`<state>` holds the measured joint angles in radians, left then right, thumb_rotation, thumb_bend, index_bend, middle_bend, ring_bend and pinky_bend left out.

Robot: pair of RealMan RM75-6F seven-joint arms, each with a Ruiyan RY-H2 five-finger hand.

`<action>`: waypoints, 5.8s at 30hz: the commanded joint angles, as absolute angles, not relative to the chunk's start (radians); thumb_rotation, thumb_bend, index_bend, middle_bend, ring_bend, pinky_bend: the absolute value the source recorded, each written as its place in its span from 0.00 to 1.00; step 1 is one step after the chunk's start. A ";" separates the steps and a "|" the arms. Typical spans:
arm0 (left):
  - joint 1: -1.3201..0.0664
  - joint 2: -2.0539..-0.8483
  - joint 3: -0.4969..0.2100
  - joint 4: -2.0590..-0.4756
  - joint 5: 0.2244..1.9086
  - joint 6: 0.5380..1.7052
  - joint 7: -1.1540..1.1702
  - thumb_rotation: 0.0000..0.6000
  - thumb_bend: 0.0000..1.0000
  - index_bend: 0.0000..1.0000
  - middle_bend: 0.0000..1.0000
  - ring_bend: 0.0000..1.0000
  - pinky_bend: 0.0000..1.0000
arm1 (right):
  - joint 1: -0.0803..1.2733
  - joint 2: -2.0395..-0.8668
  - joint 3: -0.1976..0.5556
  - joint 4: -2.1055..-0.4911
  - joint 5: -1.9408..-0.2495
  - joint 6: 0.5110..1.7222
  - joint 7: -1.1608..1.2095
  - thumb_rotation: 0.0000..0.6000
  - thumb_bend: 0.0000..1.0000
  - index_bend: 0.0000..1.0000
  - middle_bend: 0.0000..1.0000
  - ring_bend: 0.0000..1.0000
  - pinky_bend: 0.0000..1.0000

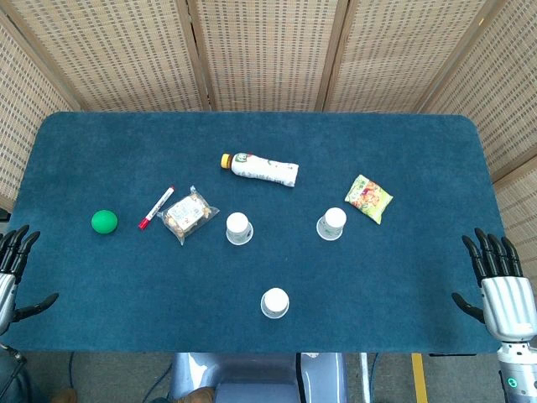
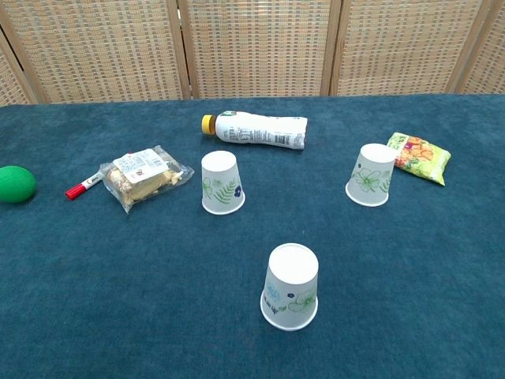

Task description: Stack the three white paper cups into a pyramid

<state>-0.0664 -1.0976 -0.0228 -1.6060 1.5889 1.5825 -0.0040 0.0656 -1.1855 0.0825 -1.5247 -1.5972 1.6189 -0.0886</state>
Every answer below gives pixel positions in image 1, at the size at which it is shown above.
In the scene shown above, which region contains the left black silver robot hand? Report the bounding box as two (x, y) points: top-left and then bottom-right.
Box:
(0, 225), (60, 336)

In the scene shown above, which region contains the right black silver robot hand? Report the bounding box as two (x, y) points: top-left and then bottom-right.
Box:
(451, 228), (537, 342)

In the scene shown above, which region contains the white paper cup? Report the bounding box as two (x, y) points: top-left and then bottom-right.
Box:
(260, 287), (290, 320)
(225, 212), (255, 246)
(315, 207), (348, 242)

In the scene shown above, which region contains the woven bamboo screen panel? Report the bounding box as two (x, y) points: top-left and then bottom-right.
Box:
(493, 155), (537, 290)
(0, 10), (81, 211)
(322, 0), (501, 113)
(0, 0), (211, 113)
(419, 0), (537, 182)
(186, 0), (350, 113)

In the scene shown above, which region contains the green ball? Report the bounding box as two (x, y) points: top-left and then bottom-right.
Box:
(91, 209), (119, 234)

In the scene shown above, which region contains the blue carpet table mat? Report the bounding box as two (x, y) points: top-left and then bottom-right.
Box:
(3, 111), (505, 354)

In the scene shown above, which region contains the white table leg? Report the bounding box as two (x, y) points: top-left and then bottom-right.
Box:
(359, 353), (371, 403)

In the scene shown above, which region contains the red white marker pen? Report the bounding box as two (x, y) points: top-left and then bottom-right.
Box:
(138, 185), (176, 231)

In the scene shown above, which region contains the green yellow snack packet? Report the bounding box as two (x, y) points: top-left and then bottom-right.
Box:
(344, 174), (394, 226)

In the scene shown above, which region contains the clear nut snack bag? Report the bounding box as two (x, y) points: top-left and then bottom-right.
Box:
(156, 185), (221, 247)

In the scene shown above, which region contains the brown shoe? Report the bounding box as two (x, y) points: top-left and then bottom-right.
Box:
(183, 385), (217, 403)

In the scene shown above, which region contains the blue grey robot torso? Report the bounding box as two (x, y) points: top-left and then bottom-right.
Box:
(169, 352), (349, 403)

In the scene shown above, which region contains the white bottle with yellow cap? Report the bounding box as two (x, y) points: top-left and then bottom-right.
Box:
(220, 152), (300, 190)

